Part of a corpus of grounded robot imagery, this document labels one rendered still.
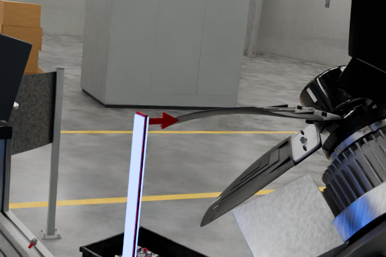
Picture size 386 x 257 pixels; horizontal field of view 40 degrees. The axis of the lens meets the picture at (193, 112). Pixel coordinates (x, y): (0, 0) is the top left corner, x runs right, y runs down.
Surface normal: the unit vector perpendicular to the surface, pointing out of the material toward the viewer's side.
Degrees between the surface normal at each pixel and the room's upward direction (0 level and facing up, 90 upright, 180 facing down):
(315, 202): 55
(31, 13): 90
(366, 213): 84
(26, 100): 90
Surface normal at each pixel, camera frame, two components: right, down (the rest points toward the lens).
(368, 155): -0.52, -0.32
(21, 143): 0.90, 0.17
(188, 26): 0.41, 0.21
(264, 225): -0.19, -0.44
